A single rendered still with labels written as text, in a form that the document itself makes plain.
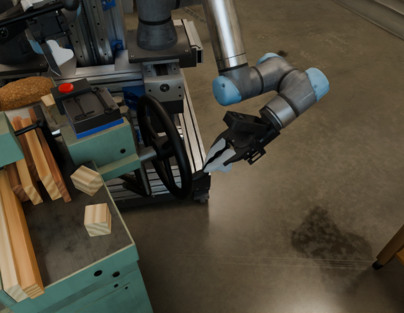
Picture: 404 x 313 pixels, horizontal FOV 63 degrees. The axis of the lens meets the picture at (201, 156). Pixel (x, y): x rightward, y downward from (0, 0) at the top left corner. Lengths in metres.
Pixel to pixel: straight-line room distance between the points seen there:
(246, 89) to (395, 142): 1.63
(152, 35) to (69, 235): 0.79
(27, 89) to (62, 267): 0.50
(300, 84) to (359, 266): 1.08
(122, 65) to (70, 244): 0.87
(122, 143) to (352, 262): 1.26
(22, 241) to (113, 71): 0.85
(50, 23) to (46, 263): 0.51
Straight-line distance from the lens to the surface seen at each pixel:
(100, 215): 0.60
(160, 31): 1.23
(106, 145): 0.73
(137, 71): 1.32
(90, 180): 0.66
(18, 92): 0.96
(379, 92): 2.73
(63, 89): 0.74
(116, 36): 1.47
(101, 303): 0.85
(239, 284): 1.54
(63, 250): 0.63
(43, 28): 0.85
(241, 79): 0.81
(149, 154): 0.84
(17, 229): 0.64
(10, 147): 0.69
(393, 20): 3.62
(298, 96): 0.82
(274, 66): 0.88
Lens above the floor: 1.43
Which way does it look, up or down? 47 degrees down
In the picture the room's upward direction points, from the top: straight up
